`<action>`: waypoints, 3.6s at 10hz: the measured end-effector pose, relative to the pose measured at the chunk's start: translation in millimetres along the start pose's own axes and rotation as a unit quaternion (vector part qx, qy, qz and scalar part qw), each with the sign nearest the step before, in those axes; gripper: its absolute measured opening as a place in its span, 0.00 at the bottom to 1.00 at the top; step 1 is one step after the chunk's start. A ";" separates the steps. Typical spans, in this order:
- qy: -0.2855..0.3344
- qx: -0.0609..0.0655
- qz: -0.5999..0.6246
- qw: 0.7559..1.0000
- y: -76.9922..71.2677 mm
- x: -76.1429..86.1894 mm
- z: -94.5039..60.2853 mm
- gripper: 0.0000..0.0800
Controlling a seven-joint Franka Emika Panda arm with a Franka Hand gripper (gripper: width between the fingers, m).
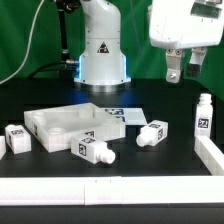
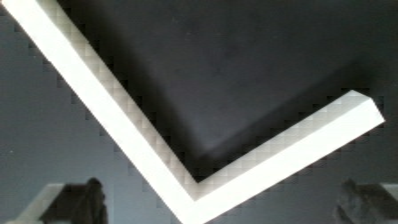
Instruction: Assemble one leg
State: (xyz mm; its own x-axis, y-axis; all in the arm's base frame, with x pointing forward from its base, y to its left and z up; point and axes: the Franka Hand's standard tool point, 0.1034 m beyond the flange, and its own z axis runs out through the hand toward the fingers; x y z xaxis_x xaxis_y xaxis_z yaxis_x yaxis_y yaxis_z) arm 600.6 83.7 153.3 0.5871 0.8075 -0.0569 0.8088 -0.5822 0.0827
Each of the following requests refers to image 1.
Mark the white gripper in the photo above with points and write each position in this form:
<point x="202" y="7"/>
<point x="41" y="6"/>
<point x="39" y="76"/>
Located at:
<point x="182" y="24"/>

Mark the white square tabletop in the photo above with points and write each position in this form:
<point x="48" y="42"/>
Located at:
<point x="55" y="127"/>

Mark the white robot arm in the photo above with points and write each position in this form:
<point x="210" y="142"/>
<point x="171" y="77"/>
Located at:
<point x="102" y="63"/>

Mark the marker tag sheet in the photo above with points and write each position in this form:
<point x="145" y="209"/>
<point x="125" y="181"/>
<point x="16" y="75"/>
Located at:
<point x="131" y="116"/>

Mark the white front fence wall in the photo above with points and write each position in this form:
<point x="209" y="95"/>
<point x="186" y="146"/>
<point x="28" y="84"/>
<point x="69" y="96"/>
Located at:
<point x="111" y="190"/>

